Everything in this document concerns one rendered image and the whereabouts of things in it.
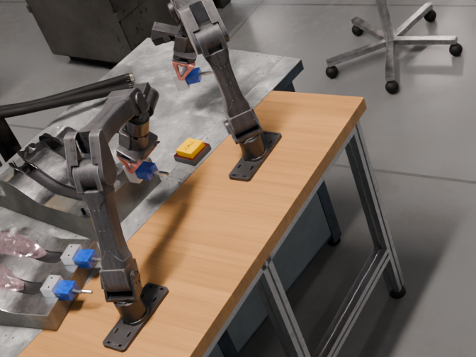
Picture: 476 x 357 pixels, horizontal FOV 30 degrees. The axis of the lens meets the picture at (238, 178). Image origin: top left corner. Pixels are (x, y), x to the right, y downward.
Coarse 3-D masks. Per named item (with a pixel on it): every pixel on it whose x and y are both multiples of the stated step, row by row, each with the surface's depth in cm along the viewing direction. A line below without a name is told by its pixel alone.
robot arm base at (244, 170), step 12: (264, 132) 253; (276, 132) 252; (240, 144) 243; (252, 144) 241; (264, 144) 249; (252, 156) 243; (264, 156) 245; (240, 168) 244; (252, 168) 242; (240, 180) 241
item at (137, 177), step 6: (144, 162) 236; (150, 162) 235; (138, 168) 234; (144, 168) 233; (150, 168) 233; (156, 168) 235; (126, 174) 237; (132, 174) 235; (138, 174) 234; (144, 174) 232; (150, 174) 233; (162, 174) 231; (168, 174) 231; (132, 180) 237; (138, 180) 236
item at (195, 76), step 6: (174, 72) 265; (180, 72) 264; (192, 72) 264; (198, 72) 264; (204, 72) 264; (210, 72) 263; (174, 78) 264; (186, 78) 263; (192, 78) 263; (198, 78) 263; (180, 84) 265; (186, 84) 264; (180, 90) 266
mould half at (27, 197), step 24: (48, 168) 254; (120, 168) 247; (0, 192) 263; (24, 192) 249; (48, 192) 250; (120, 192) 241; (144, 192) 248; (48, 216) 249; (72, 216) 239; (120, 216) 243; (96, 240) 240
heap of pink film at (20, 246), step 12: (0, 240) 233; (12, 240) 233; (24, 240) 233; (0, 252) 233; (12, 252) 232; (24, 252) 231; (36, 252) 232; (0, 264) 227; (0, 276) 225; (12, 276) 226; (0, 288) 224; (12, 288) 224
